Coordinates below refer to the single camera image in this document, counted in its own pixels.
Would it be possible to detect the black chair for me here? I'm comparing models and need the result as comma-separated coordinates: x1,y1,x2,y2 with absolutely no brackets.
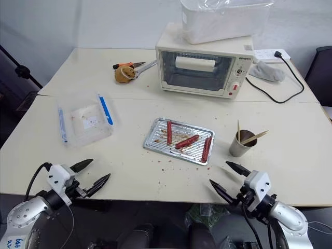
304,46,332,107

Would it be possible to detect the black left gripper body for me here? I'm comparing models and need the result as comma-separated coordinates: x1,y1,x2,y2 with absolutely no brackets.
66,178,90,199

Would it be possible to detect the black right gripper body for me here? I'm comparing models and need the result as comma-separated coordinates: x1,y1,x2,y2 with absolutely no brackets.
235,185,258,211

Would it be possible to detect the cream toaster oven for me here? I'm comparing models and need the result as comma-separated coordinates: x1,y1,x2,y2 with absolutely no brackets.
155,22,256,100

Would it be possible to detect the black power plug cable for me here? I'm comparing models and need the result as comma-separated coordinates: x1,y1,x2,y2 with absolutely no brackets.
245,50,305,105

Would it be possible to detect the white power strip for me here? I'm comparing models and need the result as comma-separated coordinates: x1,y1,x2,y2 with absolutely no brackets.
252,49,292,64

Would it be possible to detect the green bag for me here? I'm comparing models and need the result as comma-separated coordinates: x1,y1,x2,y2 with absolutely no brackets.
184,203,229,229

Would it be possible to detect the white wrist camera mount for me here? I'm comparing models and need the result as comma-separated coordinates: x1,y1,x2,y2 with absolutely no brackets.
47,164,76,194
243,170,271,204

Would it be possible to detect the black tripod stand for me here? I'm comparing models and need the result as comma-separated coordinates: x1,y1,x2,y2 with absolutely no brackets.
0,44,44,89

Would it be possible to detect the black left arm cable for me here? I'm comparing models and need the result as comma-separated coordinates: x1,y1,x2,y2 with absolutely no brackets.
24,162,51,201

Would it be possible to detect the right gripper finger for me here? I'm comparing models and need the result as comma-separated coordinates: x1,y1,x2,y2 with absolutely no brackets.
225,161,251,177
209,178,238,206

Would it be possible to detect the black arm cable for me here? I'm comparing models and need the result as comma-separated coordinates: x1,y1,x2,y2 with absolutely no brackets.
240,204,263,249
24,162,51,201

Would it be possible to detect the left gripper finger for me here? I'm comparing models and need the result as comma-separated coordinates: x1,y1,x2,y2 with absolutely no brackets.
70,158,94,173
86,173,112,198

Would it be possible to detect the grey paper cup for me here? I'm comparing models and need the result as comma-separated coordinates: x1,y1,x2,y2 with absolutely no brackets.
228,129,258,158

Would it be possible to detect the clear box with blue clips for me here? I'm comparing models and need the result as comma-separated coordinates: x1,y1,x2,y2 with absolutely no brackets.
57,93,116,149

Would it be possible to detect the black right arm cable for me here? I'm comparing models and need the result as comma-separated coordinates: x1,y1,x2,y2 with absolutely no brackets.
240,204,263,249

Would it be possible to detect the white plastic-wrapped container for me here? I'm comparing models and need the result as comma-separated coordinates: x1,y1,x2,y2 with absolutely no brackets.
179,0,276,45

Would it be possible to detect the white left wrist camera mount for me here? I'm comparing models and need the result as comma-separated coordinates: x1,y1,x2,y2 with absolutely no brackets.
47,164,76,194

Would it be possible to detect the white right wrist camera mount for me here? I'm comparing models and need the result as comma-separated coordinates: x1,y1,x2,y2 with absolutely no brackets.
243,170,271,204

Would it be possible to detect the dark rounded shape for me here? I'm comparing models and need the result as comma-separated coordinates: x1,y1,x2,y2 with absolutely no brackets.
187,222,216,249
123,223,157,249

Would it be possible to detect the silver baking tray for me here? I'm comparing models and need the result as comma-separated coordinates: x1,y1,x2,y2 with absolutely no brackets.
143,117,216,166

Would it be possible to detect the grey oven mitt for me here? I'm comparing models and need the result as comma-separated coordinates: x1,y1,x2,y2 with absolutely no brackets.
248,60,287,84

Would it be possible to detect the brown plush toy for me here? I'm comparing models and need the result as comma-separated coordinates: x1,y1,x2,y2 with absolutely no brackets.
114,65,138,84

